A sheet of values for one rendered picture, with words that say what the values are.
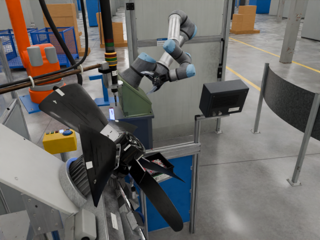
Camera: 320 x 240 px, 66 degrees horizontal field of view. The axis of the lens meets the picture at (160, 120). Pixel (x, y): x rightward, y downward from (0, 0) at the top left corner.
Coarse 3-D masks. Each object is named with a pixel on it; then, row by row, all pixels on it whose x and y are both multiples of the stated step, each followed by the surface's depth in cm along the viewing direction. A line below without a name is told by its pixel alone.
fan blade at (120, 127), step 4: (112, 120) 127; (108, 124) 121; (112, 124) 121; (116, 124) 122; (120, 124) 123; (124, 124) 124; (128, 124) 127; (132, 124) 131; (116, 128) 117; (120, 128) 117; (124, 128) 118; (128, 128) 119; (132, 128) 121; (136, 128) 125; (120, 132) 112; (132, 132) 114
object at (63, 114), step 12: (72, 84) 100; (48, 96) 89; (60, 96) 93; (72, 96) 96; (84, 96) 99; (48, 108) 87; (60, 108) 90; (72, 108) 93; (84, 108) 95; (96, 108) 99; (60, 120) 88; (72, 120) 91; (84, 120) 93; (96, 120) 96
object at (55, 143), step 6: (54, 132) 137; (60, 132) 137; (72, 132) 137; (48, 138) 132; (54, 138) 132; (60, 138) 132; (66, 138) 132; (72, 138) 133; (48, 144) 131; (54, 144) 132; (60, 144) 133; (66, 144) 134; (72, 144) 135; (48, 150) 132; (54, 150) 133; (60, 150) 134; (66, 150) 135; (72, 150) 136
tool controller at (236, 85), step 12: (204, 84) 150; (216, 84) 150; (228, 84) 151; (240, 84) 152; (204, 96) 152; (216, 96) 145; (228, 96) 148; (240, 96) 151; (204, 108) 154; (216, 108) 152; (228, 108) 155; (240, 108) 158
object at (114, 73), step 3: (111, 66) 90; (114, 66) 91; (111, 69) 91; (114, 69) 91; (111, 72) 91; (114, 72) 92; (111, 75) 92; (114, 75) 92; (117, 75) 93; (111, 78) 92; (114, 78) 93; (117, 78) 94; (114, 81) 93; (117, 81) 94; (111, 90) 95; (114, 90) 95; (117, 90) 96
